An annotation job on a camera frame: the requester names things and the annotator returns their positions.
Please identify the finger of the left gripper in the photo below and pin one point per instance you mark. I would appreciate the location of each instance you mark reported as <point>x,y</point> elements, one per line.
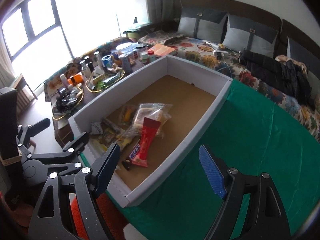
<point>26,133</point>
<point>71,149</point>

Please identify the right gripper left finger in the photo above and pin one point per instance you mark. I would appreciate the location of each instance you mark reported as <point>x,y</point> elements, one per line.
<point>52,217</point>

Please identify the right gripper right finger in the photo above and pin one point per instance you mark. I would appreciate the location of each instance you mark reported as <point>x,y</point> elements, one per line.
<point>265,218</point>

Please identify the white triangular snack pouch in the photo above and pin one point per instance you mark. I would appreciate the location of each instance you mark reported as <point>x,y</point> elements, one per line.
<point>96,128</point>

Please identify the yellow tofu snack packet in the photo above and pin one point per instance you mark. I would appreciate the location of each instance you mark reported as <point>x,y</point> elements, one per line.
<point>113,134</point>

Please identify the brown snickers bar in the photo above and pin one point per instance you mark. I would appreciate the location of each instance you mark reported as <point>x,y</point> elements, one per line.
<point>128,160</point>

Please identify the corn sausage packet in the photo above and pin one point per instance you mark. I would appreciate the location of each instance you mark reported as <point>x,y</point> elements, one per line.
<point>127,114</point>

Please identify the red snack bar wrapper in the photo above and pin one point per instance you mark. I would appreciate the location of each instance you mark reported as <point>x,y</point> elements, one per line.
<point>149,130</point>

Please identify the bread loaf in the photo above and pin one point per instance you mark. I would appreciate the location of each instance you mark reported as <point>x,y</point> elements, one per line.
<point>155,111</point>

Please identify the gold rimmed tray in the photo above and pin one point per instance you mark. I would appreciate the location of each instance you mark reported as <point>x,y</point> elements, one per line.
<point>105,83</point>

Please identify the white cardboard box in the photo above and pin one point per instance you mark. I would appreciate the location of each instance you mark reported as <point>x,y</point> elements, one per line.
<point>173,101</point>

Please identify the green satin cloth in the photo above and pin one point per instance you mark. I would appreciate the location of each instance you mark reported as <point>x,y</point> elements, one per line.
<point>250,132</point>

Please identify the blue tin can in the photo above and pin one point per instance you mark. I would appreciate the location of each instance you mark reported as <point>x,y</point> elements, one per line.
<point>107,61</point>

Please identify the white lidded jar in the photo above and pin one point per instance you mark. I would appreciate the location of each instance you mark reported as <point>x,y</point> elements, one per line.
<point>125,48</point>

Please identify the orange booklet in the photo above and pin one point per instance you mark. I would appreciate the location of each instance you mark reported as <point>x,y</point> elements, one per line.
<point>160,50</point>

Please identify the black puffer jacket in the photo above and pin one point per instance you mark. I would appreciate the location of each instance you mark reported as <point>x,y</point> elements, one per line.
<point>286,77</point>

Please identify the grey cushion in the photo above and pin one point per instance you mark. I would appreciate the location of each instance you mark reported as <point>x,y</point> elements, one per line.
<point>301,54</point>
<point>246,34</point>
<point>202,23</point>

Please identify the grey curtain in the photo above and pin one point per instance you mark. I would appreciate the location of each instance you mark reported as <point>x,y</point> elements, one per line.
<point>163,0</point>

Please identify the grey cushion far left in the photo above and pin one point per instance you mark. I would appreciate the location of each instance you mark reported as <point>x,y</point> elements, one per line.
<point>202,23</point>

